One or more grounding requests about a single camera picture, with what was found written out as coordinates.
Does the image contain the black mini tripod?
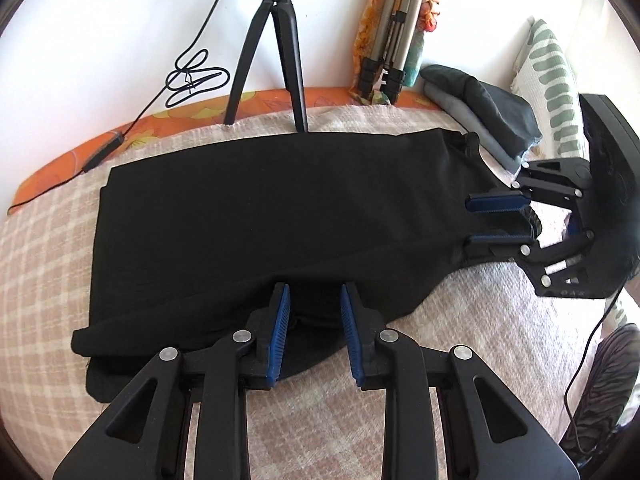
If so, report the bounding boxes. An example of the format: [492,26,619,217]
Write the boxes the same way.
[221,0,310,135]

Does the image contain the orange floral bed sheet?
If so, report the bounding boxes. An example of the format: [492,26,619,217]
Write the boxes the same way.
[10,86,442,214]

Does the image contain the white green patterned pillow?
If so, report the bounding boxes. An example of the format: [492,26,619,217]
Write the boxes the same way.
[511,20,589,160]

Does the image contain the black ring light cable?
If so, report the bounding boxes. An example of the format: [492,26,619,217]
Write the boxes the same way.
[6,0,248,215]

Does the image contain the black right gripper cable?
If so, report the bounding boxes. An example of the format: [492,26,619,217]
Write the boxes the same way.
[563,271,633,461]

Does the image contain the silver folded tripod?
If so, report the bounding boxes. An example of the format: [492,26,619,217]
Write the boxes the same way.
[356,0,423,104]

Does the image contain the stack of folded dark clothes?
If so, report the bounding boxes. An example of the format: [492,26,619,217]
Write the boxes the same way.
[420,65,542,174]

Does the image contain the dark striped cloth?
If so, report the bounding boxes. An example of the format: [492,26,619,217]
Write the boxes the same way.
[560,323,639,479]

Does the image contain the black pants with yellow stripes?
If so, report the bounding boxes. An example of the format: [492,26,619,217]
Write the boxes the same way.
[72,129,541,403]

